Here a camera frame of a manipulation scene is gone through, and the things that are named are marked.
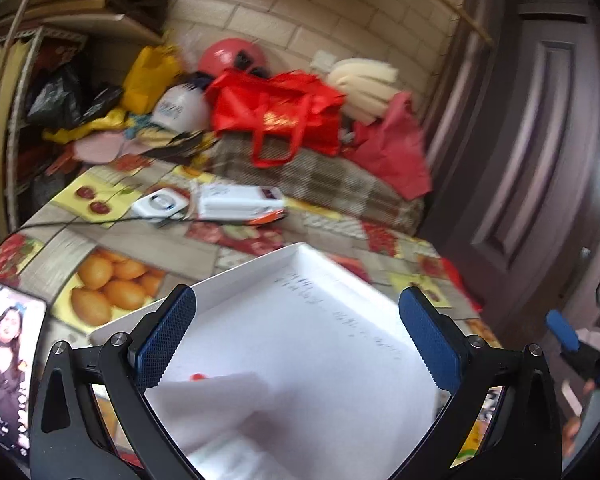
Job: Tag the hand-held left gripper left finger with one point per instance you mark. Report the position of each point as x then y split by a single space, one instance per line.
167 340

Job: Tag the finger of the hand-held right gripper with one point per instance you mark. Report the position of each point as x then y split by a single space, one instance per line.
562 331

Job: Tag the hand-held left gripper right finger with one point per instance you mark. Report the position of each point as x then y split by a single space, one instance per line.
427 340

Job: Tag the red soft toy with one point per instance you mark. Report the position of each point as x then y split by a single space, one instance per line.
198 376

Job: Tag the white cardboard box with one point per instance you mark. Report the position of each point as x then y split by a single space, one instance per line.
305 335

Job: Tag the white round device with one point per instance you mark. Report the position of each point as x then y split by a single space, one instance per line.
160 203

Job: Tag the fruit-print tablecloth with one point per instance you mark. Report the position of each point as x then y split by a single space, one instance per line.
280 235

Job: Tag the white power bank box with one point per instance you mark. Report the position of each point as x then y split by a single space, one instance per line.
240 201

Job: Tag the orange lighter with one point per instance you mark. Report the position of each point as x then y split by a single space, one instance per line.
269 217

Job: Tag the smartphone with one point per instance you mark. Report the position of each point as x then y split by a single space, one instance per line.
5 360

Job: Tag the red fabric bag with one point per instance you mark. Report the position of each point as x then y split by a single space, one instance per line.
395 150

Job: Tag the plaid blanket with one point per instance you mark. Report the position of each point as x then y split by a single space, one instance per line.
320 180

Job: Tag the dark wooden door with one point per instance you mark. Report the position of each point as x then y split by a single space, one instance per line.
530 135

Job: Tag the yellow cloth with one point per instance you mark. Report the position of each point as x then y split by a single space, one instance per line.
90 127

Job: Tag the white helmet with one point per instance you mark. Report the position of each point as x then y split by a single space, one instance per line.
180 105

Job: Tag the shiny red tote bag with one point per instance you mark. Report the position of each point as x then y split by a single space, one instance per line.
270 105

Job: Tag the black plastic bag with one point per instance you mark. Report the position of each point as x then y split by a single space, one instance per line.
55 100

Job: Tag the yellow bag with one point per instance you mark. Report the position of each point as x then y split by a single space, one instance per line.
150 75

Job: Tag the metal storage shelf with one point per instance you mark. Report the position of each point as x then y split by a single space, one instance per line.
15 110

